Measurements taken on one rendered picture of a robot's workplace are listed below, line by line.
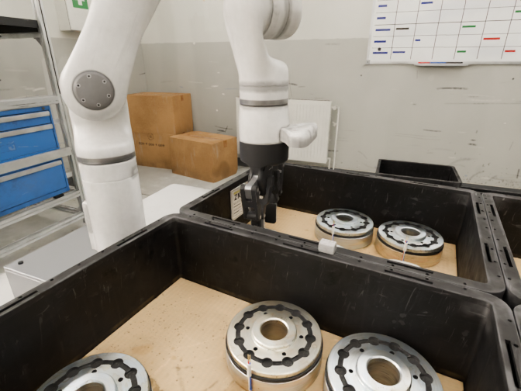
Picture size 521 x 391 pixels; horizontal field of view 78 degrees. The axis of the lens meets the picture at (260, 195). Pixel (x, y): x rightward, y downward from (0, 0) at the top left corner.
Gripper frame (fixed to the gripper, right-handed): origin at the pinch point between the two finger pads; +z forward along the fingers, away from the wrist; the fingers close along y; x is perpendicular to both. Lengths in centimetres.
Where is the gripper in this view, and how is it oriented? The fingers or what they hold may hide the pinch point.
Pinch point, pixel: (264, 222)
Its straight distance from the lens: 54.4
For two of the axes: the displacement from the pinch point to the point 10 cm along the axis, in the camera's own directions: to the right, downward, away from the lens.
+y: -3.5, 3.6, -8.6
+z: 0.1, 9.2, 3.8
